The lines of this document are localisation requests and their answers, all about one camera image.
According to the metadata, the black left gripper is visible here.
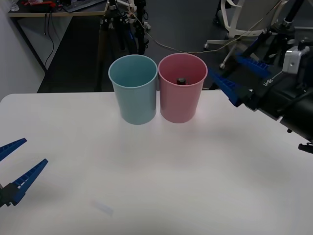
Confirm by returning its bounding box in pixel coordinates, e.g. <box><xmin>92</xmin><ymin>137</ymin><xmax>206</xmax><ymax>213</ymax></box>
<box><xmin>0</xmin><ymin>138</ymin><xmax>49</xmax><ymax>209</ymax></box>

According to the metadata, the pale blue plastic bin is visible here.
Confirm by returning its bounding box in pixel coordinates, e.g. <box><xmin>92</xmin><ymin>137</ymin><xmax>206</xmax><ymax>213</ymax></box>
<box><xmin>108</xmin><ymin>54</ymin><xmax>158</xmax><ymax>125</ymax></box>

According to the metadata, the pink plastic bin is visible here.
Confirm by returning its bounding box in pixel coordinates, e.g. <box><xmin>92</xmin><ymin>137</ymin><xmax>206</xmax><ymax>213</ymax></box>
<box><xmin>157</xmin><ymin>53</ymin><xmax>209</xmax><ymax>124</ymax></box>

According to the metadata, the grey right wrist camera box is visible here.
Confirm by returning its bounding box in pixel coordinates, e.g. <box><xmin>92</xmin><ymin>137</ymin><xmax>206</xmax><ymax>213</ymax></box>
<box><xmin>283</xmin><ymin>45</ymin><xmax>311</xmax><ymax>74</ymax></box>

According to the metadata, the black tripod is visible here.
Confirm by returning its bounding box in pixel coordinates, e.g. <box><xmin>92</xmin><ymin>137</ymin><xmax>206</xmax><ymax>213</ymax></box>
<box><xmin>96</xmin><ymin>0</ymin><xmax>150</xmax><ymax>92</ymax></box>
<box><xmin>241</xmin><ymin>0</ymin><xmax>300</xmax><ymax>67</ymax></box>

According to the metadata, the pale cable on floor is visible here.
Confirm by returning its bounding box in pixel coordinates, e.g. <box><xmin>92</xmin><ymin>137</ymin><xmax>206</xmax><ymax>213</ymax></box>
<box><xmin>129</xmin><ymin>0</ymin><xmax>284</xmax><ymax>54</ymax></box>

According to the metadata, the dark desk with wooden edge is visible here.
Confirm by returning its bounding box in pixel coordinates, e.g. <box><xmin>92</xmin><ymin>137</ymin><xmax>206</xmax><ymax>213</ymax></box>
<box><xmin>7</xmin><ymin>0</ymin><xmax>110</xmax><ymax>74</ymax></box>

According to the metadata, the black hanging cable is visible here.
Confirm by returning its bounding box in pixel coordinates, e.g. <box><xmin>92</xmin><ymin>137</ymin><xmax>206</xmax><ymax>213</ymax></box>
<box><xmin>44</xmin><ymin>11</ymin><xmax>56</xmax><ymax>71</ymax></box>

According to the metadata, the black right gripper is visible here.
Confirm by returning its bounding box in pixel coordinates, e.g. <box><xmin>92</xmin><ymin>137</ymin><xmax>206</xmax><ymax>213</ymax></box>
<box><xmin>207</xmin><ymin>52</ymin><xmax>305</xmax><ymax>120</ymax></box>

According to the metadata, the white office chair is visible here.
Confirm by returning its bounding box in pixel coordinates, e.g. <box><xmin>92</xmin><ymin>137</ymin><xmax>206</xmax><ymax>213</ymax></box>
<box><xmin>204</xmin><ymin>0</ymin><xmax>289</xmax><ymax>69</ymax></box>

